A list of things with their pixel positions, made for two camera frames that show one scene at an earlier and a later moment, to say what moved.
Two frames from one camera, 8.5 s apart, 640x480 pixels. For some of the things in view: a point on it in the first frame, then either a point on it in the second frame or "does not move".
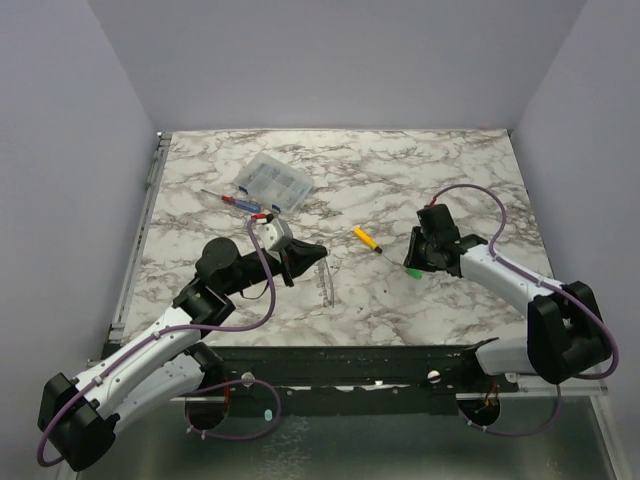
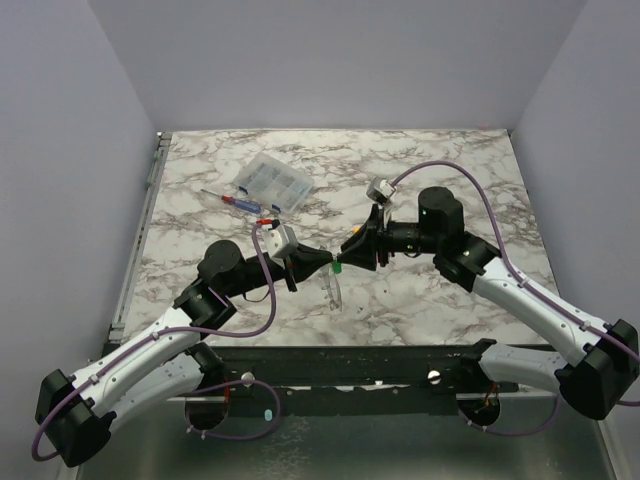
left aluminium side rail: (121, 301) does not move
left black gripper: (300, 256) does not move
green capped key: (416, 274) -> (337, 267)
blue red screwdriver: (248, 205) does not move
